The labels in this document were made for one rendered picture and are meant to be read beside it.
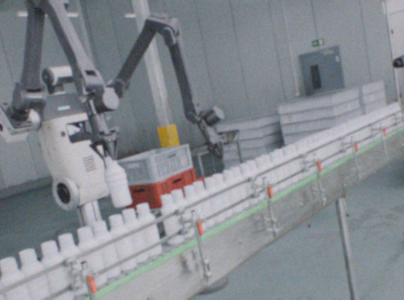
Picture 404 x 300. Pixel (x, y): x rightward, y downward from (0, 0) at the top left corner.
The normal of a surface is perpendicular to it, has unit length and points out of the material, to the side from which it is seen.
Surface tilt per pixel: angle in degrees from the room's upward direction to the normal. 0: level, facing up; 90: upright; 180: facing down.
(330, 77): 90
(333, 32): 90
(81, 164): 90
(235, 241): 90
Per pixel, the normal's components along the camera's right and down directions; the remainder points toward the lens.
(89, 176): 0.76, -0.04
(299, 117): -0.59, 0.26
